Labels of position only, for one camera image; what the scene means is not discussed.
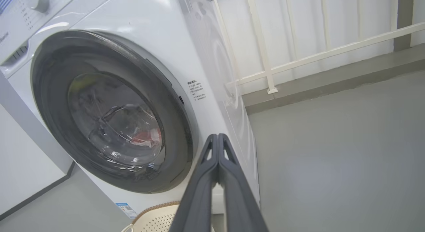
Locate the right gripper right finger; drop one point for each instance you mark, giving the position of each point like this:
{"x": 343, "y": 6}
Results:
{"x": 237, "y": 198}

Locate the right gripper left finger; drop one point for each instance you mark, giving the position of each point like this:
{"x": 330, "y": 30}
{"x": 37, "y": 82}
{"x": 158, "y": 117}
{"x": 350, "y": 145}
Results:
{"x": 199, "y": 192}

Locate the red garment with white stripes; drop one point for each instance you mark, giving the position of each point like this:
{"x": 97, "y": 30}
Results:
{"x": 146, "y": 138}

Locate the dark round washer door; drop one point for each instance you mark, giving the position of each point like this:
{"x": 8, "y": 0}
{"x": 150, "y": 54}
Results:
{"x": 53, "y": 109}

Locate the cream perforated laundry basket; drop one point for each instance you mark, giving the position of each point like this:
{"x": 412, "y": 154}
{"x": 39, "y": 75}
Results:
{"x": 156, "y": 219}

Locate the white front-load washing machine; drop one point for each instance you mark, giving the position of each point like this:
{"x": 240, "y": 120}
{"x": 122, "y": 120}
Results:
{"x": 149, "y": 32}

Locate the blue energy label sticker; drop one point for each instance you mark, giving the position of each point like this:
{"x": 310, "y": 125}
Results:
{"x": 126, "y": 210}

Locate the black text warning sticker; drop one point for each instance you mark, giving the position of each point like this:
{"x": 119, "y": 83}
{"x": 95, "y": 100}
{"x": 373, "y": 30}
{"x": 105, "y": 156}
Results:
{"x": 196, "y": 89}

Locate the white metal railing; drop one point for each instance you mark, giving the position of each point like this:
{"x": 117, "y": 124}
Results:
{"x": 265, "y": 59}

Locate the white washer control knob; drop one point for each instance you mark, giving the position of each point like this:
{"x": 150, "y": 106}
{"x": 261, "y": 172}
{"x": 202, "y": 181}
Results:
{"x": 40, "y": 1}

